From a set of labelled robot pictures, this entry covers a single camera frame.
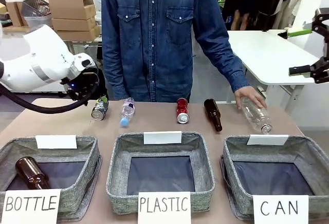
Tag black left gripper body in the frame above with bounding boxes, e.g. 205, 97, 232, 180
60, 67, 108, 102

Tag dark green drink can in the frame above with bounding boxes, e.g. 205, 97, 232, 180
91, 98, 109, 121

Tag large clear plastic bottle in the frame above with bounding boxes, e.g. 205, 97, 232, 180
240, 97, 272, 135

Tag person's left forearm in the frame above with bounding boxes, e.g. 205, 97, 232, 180
214, 49, 251, 94

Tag person's right forearm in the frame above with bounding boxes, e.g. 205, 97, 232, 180
102, 49, 130, 101

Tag grey fabric basket bottle label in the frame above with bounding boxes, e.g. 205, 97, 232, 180
0, 135, 103, 222

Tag grey fabric basket plastic label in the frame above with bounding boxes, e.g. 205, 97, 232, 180
105, 131, 216, 215

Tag red drink can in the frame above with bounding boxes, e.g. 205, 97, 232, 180
176, 98, 191, 125

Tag grey fabric basket can label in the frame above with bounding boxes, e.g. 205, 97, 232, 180
220, 134, 329, 220

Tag white paper sign CAN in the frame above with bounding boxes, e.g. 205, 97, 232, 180
252, 195, 309, 224

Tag person's left hand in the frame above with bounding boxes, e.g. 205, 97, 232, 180
234, 86, 267, 110

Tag small blue-capped water bottle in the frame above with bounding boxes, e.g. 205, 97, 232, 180
119, 97, 136, 128

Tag white desk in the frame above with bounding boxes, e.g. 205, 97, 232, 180
227, 29, 329, 104

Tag flat cardboard box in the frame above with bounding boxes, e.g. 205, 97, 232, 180
51, 16, 97, 32
54, 24, 101, 42

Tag blank white card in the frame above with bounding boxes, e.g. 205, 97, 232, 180
246, 134, 289, 146
35, 134, 78, 150
143, 130, 183, 145

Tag background person in black skirt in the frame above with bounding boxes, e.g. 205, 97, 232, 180
230, 0, 258, 31

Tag large open cardboard box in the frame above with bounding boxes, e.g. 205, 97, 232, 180
47, 0, 97, 21

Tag person in denim shirt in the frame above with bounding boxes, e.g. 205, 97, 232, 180
101, 0, 251, 104

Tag clear plastic storage bin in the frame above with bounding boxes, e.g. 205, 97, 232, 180
20, 0, 54, 28

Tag brown glass bottle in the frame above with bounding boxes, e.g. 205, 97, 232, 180
204, 98, 223, 133
15, 156, 51, 190

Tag small cardboard box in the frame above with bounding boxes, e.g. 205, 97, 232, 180
6, 1, 28, 27

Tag white paper sign PLASTIC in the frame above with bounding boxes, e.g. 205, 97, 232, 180
137, 191, 192, 224

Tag white paper sign BOTTLE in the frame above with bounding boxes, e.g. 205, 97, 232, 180
0, 189, 62, 224

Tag black corrugated cable hose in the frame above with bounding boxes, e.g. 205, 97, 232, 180
0, 72, 100, 115

